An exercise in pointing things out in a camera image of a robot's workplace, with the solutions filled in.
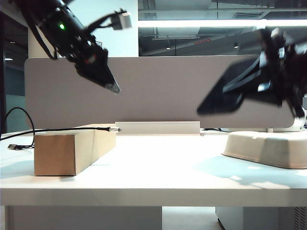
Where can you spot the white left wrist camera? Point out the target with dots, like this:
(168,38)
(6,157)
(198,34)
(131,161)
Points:
(123,21)

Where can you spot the brown cardboard box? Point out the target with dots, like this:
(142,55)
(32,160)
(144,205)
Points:
(55,155)

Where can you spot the grey fabric desk partition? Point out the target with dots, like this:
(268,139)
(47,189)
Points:
(156,95)

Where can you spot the black ceiling spotlight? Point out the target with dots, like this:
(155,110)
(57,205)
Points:
(168,46)
(236,45)

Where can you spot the framed wall sign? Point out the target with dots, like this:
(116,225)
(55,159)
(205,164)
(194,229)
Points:
(100,44)

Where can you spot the white under-desk cabinet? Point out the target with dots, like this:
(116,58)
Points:
(263,219)

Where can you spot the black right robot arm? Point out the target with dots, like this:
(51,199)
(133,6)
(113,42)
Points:
(297,72)

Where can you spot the white rounded object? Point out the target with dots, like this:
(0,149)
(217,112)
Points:
(298,124)

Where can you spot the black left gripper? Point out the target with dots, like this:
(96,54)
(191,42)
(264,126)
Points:
(92,58)

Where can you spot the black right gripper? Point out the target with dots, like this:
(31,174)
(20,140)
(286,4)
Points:
(273,62)

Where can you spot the white moulded pulp tray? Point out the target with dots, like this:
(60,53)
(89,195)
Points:
(275,148)

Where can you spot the long ceiling light strip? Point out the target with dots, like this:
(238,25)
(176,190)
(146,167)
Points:
(204,23)

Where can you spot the black smartphone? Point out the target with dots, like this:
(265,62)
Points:
(216,103)

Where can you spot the white desk underside panel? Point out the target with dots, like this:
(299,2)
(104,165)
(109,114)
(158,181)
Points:
(84,219)

